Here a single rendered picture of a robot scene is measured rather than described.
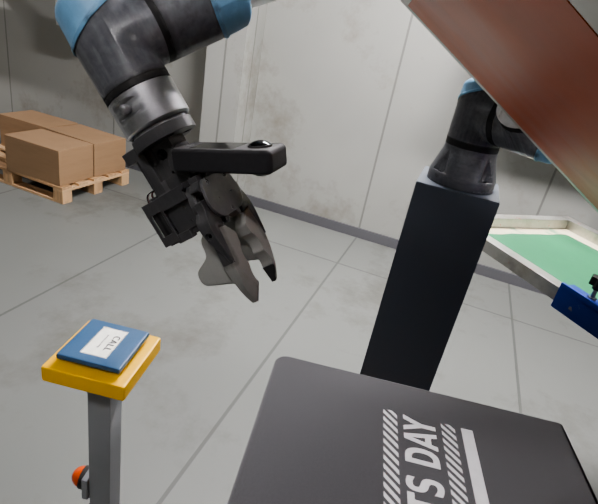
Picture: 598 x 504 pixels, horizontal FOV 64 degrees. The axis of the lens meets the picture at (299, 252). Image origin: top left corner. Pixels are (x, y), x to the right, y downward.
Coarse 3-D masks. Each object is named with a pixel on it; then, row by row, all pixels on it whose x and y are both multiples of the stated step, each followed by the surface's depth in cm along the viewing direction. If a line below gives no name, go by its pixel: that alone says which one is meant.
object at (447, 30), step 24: (432, 0) 40; (432, 24) 55; (456, 24) 40; (456, 48) 54; (480, 48) 40; (480, 72) 53; (504, 96) 52; (528, 120) 52; (552, 144) 51; (576, 168) 50
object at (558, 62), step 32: (448, 0) 34; (480, 0) 26; (512, 0) 21; (544, 0) 18; (480, 32) 34; (512, 32) 26; (544, 32) 21; (576, 32) 18; (512, 64) 33; (544, 64) 26; (576, 64) 21; (544, 96) 33; (576, 96) 25; (576, 128) 33
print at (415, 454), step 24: (384, 432) 70; (408, 432) 71; (432, 432) 72; (456, 432) 73; (384, 456) 66; (408, 456) 67; (432, 456) 68; (456, 456) 68; (480, 456) 69; (384, 480) 63; (408, 480) 63; (432, 480) 64; (456, 480) 65; (480, 480) 65
